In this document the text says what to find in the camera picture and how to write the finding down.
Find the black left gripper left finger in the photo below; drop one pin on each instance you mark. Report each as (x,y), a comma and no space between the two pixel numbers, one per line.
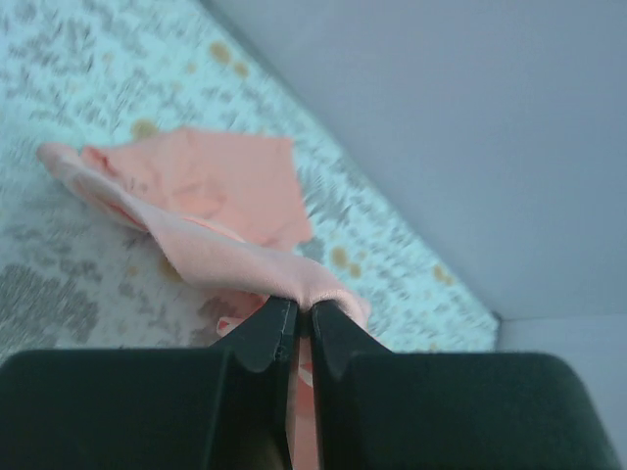
(270,336)

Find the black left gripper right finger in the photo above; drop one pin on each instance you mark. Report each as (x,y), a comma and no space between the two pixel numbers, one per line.
(337,339)

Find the salmon pink t shirt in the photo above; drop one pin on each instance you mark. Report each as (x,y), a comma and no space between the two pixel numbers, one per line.
(226,210)

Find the floral patterned table mat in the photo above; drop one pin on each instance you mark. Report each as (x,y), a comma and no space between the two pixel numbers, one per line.
(109,73)

